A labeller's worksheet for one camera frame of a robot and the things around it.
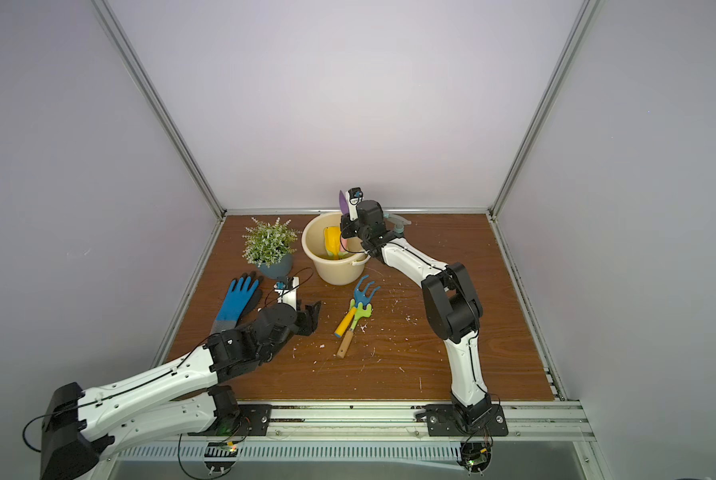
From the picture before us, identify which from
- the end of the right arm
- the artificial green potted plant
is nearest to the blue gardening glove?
the artificial green potted plant

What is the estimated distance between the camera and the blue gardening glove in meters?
0.90

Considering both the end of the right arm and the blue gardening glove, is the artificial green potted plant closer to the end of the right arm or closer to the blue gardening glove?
the blue gardening glove
